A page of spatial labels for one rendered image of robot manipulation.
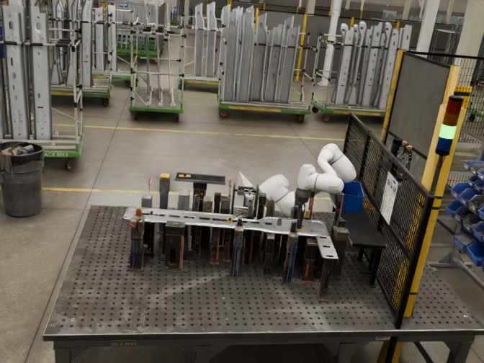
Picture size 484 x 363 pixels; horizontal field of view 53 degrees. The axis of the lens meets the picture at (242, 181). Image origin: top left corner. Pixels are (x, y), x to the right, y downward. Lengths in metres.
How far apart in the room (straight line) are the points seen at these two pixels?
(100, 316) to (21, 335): 1.19
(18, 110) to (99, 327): 4.70
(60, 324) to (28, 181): 2.82
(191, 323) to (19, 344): 1.51
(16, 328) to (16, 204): 1.87
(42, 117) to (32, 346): 3.89
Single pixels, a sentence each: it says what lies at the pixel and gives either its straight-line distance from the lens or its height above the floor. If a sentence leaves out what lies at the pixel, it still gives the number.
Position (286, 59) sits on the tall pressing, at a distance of 10.40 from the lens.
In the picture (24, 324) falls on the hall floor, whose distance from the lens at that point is 4.10.
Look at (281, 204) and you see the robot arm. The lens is 3.96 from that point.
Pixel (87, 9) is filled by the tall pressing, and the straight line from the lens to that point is 10.50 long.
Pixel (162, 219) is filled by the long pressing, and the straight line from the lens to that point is 3.27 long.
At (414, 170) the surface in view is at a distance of 5.48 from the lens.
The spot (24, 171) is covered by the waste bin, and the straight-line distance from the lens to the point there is 5.41.
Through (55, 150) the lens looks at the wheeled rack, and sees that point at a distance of 6.84.
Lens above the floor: 2.46
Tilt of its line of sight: 22 degrees down
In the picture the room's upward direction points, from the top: 6 degrees clockwise
